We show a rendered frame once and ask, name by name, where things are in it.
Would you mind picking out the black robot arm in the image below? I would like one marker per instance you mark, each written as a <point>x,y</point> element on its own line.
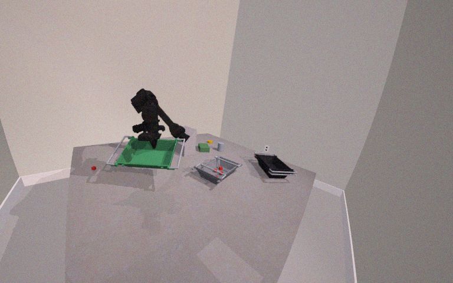
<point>146,102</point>

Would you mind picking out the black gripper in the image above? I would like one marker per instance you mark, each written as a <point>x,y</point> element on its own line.
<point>152,134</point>

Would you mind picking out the green block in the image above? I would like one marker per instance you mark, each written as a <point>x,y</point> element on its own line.
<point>203,147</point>

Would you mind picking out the grey cylinder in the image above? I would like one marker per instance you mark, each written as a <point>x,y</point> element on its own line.
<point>220,147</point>

